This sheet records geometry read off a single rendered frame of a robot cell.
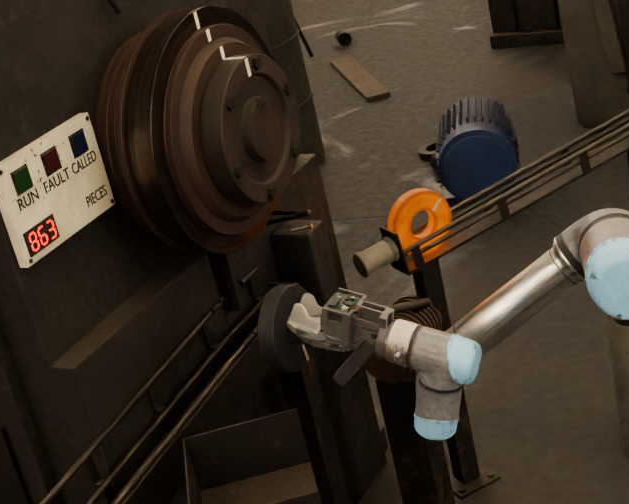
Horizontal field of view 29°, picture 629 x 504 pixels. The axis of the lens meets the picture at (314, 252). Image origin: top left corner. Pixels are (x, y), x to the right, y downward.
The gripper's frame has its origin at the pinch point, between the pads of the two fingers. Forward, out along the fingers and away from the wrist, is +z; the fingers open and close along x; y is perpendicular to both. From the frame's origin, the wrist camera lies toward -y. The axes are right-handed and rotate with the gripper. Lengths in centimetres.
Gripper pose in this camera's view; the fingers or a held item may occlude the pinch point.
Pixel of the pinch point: (285, 318)
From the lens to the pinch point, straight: 216.6
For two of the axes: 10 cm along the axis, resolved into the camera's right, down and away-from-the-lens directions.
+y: 0.2, -8.5, -5.2
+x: -4.4, 4.7, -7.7
